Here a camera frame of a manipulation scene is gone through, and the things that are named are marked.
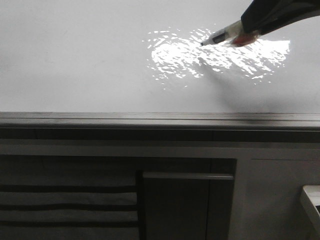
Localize aluminium whiteboard frame rail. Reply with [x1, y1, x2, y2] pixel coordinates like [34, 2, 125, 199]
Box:
[0, 112, 320, 131]

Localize white plastic tray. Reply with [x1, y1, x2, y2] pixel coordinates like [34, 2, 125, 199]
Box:
[300, 185, 320, 236]

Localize dark cabinet door panel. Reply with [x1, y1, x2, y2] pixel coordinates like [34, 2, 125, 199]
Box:
[142, 172, 234, 240]

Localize white black whiteboard marker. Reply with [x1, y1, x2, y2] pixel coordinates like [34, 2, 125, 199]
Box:
[200, 19, 261, 48]

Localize white whiteboard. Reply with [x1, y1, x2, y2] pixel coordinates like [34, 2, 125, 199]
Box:
[0, 0, 320, 114]

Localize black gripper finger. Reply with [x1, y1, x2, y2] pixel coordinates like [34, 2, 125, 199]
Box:
[241, 0, 320, 35]

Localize grey black striped cloth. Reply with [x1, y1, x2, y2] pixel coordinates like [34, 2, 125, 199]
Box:
[0, 156, 141, 240]

